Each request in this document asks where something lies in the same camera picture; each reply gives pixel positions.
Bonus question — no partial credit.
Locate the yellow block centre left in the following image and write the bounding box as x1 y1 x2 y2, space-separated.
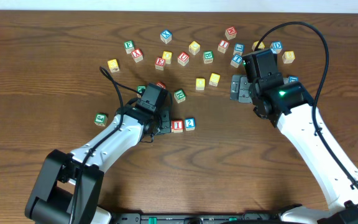
195 78 206 91

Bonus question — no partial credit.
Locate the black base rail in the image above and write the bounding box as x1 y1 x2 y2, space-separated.
110 213 285 224

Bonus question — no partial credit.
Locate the blue D block lower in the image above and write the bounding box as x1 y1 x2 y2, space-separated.
288 76 298 83

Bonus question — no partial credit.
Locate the red X block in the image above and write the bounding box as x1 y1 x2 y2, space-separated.
131 49 144 63

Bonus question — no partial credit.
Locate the green B block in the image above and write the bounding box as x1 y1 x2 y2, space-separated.
203 50 214 63

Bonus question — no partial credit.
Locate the green F block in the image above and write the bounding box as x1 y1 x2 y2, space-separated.
124 40 135 54

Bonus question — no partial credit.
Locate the blue L block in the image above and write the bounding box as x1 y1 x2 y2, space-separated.
233 43 245 56

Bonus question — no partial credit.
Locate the blue d block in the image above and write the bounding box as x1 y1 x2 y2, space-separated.
270 41 283 54
288 76 298 83

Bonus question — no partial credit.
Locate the yellow block far left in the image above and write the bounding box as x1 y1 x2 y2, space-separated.
107 59 120 73

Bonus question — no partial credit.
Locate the blue T block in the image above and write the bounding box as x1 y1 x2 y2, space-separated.
231 54 243 68

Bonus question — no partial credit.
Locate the blue D block upper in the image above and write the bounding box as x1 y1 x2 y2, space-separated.
270 41 283 54

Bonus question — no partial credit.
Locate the red U block upper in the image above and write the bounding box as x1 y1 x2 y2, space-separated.
178 52 190 66

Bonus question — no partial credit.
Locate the red u block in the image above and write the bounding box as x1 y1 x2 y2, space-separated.
156 82 166 89
178 52 190 66

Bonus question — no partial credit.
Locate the yellow block centre right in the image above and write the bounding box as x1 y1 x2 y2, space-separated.
209 73 221 86

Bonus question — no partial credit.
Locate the red U block lower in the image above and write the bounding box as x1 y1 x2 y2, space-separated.
156 82 166 89

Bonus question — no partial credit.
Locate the green R block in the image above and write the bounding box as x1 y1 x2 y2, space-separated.
174 89 186 103

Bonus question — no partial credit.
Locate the yellow block upper right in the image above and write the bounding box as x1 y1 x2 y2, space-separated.
252 41 265 51

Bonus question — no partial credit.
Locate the green J block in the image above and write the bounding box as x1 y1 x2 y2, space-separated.
94 113 108 126

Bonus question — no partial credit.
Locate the yellow O block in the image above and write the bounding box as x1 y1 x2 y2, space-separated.
162 51 173 64

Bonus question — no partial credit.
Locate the green N block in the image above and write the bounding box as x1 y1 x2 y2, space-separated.
137 85 146 94

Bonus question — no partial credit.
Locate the red block top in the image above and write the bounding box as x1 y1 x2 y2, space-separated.
225 26 237 40

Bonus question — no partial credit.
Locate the yellow 8 block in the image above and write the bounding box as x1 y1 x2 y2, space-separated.
282 51 295 64

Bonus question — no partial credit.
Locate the red E block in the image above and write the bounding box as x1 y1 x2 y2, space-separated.
155 57 166 70

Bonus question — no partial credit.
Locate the red i block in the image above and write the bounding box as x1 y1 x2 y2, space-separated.
218 40 229 54
171 120 183 133

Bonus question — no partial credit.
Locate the blue 2 block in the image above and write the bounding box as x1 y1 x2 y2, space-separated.
185 118 196 131

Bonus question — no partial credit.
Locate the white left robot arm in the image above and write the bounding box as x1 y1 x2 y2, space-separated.
24 105 171 223

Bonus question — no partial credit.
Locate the blue X block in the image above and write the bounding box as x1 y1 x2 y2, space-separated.
160 30 172 44

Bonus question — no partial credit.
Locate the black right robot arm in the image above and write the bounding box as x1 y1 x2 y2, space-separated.
230 75 358 223

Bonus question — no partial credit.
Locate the yellow block upper middle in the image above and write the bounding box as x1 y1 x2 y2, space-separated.
188 41 201 55

